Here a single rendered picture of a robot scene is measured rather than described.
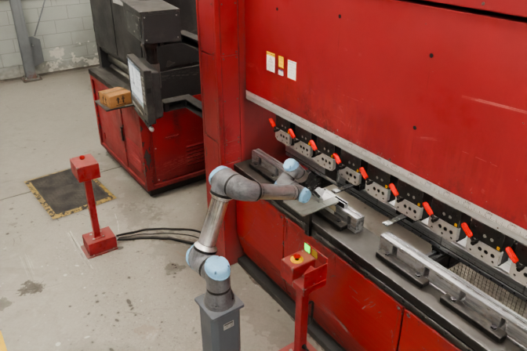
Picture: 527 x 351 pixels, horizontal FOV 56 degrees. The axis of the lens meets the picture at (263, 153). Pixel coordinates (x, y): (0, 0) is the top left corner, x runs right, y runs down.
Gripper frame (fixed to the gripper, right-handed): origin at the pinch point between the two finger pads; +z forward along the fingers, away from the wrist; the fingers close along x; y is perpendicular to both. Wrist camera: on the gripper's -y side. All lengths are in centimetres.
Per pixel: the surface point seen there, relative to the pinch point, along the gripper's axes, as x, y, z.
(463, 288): -93, 3, 8
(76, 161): 166, -84, -44
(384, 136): -39, 38, -35
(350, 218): -20.9, 1.4, 9.1
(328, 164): -1.3, 17.3, -11.9
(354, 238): -28.2, -6.2, 12.1
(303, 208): -4.4, -10.6, -8.1
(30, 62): 668, -71, 33
